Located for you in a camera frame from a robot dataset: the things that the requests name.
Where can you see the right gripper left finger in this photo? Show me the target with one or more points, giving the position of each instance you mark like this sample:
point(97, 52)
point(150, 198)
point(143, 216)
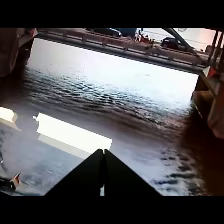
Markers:
point(86, 180)

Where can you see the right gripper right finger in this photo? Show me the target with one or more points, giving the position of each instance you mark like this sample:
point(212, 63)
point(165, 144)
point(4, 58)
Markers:
point(123, 181)

